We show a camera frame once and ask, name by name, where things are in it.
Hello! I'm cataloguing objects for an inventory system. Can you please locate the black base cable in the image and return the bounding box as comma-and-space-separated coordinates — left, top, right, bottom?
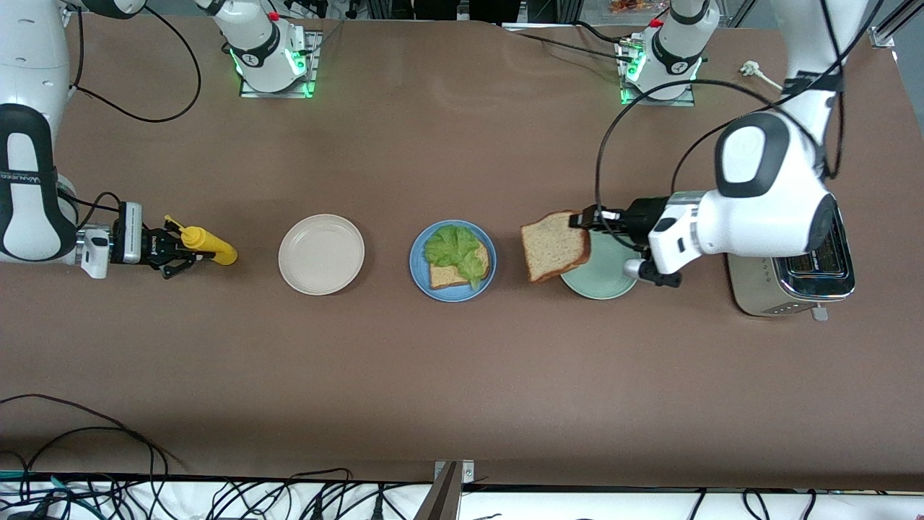
516, 30, 636, 62

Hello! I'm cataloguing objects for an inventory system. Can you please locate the pale green plate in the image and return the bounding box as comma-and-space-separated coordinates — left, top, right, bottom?
559, 230, 642, 300

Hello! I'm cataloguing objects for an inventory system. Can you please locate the off-white plate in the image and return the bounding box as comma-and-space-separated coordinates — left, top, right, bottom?
278, 214, 366, 296

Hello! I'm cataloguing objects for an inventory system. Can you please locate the aluminium frame rail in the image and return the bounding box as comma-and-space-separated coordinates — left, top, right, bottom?
870, 0, 924, 50

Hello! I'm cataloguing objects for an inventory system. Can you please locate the brown bread slice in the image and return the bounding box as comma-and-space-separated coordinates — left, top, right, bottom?
429, 242, 492, 291
520, 209, 593, 284

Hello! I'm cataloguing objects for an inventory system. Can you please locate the yellow mustard squeeze bottle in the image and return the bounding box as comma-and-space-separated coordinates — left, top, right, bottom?
164, 214, 239, 267

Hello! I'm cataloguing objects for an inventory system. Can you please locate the grey metal pole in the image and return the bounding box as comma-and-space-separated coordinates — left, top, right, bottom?
413, 462, 463, 520

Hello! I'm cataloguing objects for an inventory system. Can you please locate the green lettuce leaf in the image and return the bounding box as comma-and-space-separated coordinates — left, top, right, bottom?
423, 225, 491, 292

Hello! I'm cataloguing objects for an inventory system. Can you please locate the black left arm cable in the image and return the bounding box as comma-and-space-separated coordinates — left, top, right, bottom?
594, 0, 887, 226

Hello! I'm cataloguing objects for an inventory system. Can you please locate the metal table edge bracket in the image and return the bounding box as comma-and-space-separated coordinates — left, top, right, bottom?
433, 459, 476, 483

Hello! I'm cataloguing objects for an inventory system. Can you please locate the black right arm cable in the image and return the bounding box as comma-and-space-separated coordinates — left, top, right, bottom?
71, 6, 203, 124

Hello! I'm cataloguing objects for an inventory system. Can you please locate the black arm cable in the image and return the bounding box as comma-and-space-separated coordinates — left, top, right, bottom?
594, 0, 887, 226
71, 6, 203, 124

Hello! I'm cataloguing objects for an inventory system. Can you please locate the blue plate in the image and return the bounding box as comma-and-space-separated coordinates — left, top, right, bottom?
409, 220, 497, 303

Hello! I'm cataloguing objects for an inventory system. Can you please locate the cream and chrome toaster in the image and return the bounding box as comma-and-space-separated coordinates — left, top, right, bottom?
726, 194, 858, 323

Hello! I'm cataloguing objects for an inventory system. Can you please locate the white toaster power cord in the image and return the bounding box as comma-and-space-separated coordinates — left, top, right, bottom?
739, 61, 786, 93

